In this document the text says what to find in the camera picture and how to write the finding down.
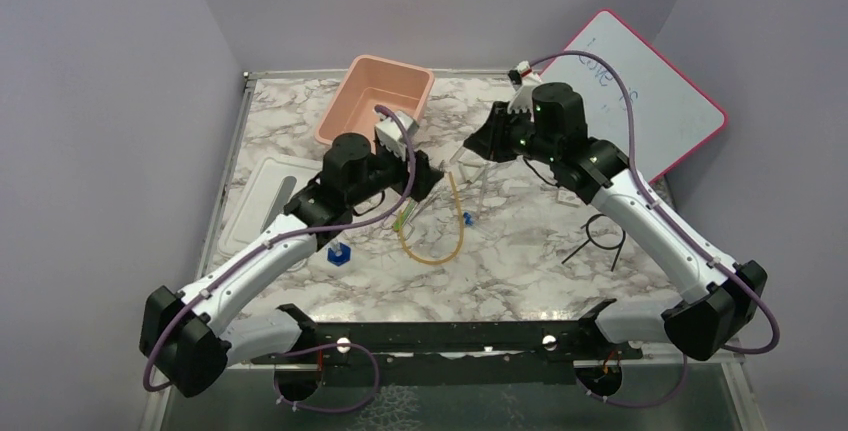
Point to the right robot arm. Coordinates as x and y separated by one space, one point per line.
718 295

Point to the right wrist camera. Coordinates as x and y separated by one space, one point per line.
524 79

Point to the black wire tripod stand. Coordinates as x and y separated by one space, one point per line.
602 233

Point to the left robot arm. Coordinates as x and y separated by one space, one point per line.
190 336

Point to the white plastic lid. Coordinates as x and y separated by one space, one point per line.
269 186

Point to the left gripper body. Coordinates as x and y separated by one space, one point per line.
386 169

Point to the clay pipe triangle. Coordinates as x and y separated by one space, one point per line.
471 173

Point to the blue base measuring cylinder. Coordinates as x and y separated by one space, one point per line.
338 253

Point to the pink framed whiteboard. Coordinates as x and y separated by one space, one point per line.
672 117

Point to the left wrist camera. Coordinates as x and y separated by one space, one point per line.
389 135

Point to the small white eraser block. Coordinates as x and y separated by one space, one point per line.
568 198

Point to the pink plastic bin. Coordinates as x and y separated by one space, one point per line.
371 81

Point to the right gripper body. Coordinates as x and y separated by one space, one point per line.
522 130

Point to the green red plastic strip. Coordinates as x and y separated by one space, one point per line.
404 214

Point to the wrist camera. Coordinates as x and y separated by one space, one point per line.
389 135
524 79

